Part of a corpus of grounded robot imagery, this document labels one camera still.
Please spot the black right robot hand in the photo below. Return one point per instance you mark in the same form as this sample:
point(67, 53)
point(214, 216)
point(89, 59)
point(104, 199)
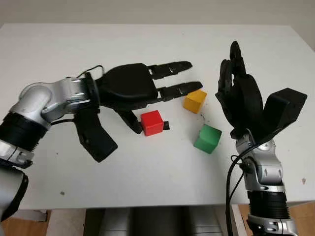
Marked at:
point(246, 103)

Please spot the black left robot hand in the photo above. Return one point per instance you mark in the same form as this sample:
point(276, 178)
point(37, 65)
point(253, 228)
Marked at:
point(128, 86)

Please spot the red wooden block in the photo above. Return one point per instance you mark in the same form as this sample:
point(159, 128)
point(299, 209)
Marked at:
point(151, 123)

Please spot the yellow wooden block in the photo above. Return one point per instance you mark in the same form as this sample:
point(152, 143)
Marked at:
point(194, 101)

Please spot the green wooden block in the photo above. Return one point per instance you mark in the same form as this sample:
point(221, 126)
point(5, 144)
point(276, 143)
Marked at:
point(207, 138)

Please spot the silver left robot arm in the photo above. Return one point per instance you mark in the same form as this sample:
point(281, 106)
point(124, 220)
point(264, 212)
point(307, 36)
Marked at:
point(32, 98)

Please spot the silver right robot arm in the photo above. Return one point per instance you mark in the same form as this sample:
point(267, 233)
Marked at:
point(268, 172)

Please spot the black tape strip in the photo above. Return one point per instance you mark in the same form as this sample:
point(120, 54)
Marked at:
point(166, 125)

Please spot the grey robot body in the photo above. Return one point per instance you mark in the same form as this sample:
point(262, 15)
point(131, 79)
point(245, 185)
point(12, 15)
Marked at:
point(157, 221)

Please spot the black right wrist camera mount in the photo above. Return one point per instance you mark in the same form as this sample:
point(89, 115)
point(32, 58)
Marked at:
point(283, 108)

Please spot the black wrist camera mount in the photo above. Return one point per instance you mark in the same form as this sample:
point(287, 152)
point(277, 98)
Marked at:
point(283, 108)
point(96, 140)

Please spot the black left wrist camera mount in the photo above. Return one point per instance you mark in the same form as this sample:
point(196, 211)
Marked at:
point(96, 140)

